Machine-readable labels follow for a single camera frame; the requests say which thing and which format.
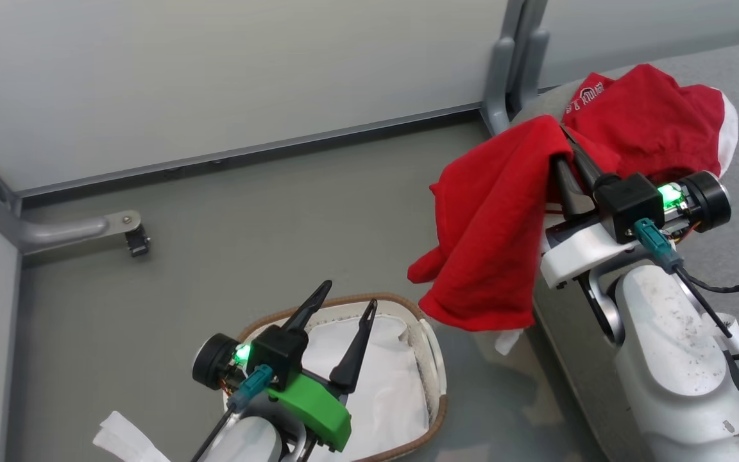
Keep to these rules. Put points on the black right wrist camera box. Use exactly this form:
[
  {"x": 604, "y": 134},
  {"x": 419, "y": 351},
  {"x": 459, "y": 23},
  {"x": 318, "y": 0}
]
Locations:
[{"x": 626, "y": 202}]

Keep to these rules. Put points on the white fabric laundry basket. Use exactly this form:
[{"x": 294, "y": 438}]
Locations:
[{"x": 435, "y": 366}]

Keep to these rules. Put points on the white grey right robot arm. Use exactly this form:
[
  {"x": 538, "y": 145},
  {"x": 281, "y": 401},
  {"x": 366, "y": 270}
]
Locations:
[{"x": 677, "y": 359}]

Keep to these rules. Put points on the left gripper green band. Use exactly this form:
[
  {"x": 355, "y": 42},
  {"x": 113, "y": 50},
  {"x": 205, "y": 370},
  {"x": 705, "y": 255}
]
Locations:
[{"x": 318, "y": 410}]

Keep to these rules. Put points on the white fabric strip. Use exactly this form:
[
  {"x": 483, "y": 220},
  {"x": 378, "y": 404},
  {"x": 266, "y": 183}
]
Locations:
[{"x": 126, "y": 443}]

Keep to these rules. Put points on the white cloth basket liner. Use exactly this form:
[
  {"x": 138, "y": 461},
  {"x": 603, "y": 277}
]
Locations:
[{"x": 389, "y": 391}]

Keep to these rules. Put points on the grey partition foot with caster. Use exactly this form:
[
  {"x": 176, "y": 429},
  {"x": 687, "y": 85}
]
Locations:
[{"x": 68, "y": 230}]

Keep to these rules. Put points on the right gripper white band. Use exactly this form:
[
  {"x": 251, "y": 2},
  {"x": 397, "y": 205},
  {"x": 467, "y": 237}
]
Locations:
[{"x": 578, "y": 250}]

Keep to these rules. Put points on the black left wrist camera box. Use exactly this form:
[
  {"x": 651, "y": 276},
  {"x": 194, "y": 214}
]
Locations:
[{"x": 276, "y": 353}]

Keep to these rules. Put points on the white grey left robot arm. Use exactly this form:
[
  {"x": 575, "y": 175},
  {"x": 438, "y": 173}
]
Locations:
[{"x": 247, "y": 443}]

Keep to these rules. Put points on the red cloth garment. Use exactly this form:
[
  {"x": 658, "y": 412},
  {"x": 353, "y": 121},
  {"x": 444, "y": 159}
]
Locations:
[{"x": 491, "y": 224}]

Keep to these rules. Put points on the grey curved partition foot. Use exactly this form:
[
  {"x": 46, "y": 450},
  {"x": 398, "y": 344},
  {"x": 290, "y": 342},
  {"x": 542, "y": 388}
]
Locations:
[{"x": 501, "y": 70}]

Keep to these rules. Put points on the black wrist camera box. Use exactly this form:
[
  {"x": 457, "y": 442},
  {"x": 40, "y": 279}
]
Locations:
[
  {"x": 276, "y": 353},
  {"x": 626, "y": 202}
]

